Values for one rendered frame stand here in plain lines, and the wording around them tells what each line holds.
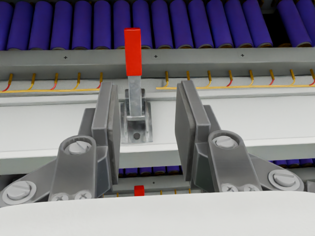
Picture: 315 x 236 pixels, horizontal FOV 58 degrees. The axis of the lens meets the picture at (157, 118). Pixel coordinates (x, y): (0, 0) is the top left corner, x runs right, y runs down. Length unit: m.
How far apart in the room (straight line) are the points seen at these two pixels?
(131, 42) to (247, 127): 0.13
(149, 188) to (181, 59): 0.20
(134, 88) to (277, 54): 0.14
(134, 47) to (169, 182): 0.24
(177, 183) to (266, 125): 0.18
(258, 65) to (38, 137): 0.21
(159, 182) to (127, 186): 0.04
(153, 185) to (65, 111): 0.19
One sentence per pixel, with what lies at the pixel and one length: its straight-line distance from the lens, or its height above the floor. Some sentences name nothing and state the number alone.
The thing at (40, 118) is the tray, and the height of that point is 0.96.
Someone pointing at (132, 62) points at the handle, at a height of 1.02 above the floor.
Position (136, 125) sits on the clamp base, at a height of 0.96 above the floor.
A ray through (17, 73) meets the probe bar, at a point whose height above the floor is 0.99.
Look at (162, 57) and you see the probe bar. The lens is 0.27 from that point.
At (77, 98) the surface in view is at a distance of 0.27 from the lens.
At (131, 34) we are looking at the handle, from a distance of 0.21.
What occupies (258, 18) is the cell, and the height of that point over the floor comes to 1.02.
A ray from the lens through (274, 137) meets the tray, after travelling 0.28.
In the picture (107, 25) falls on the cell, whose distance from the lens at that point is 0.30.
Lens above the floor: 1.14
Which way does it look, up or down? 42 degrees down
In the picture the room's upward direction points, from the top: 1 degrees clockwise
